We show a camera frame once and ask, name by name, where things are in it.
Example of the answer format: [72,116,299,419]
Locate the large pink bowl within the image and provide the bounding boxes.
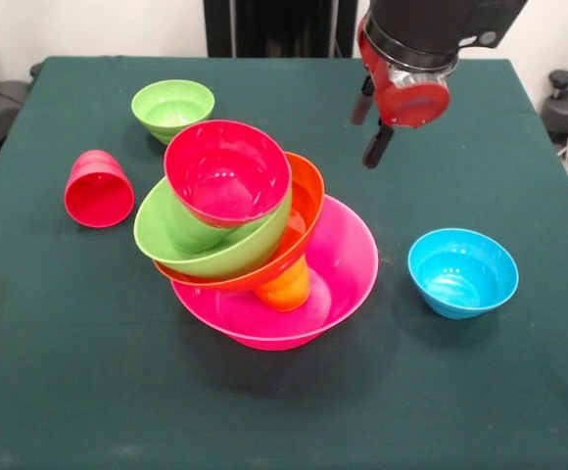
[170,193,381,352]

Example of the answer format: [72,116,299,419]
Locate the large green bowl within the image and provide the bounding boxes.
[132,176,294,281]

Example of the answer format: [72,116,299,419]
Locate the large orange bowl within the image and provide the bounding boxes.
[152,151,326,294]

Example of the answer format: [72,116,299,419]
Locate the dark green tablecloth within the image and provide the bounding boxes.
[0,55,568,470]

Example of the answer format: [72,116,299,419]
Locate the red cup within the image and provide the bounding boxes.
[64,149,136,229]

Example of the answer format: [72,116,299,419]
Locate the small green bowl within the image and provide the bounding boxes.
[130,78,215,146]

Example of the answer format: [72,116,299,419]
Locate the small blue bowl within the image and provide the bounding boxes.
[407,228,520,320]

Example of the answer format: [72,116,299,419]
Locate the small red bowl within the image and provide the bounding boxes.
[163,118,294,230]

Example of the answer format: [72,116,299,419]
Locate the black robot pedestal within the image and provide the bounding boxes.
[204,0,363,59]

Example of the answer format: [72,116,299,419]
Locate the orange cup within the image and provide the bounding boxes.
[253,257,312,313]

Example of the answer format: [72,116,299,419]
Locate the green cup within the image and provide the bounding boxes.
[166,219,234,255]

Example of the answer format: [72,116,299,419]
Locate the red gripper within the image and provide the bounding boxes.
[351,14,451,170]

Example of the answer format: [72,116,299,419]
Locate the black office chair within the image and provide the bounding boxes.
[0,33,45,158]

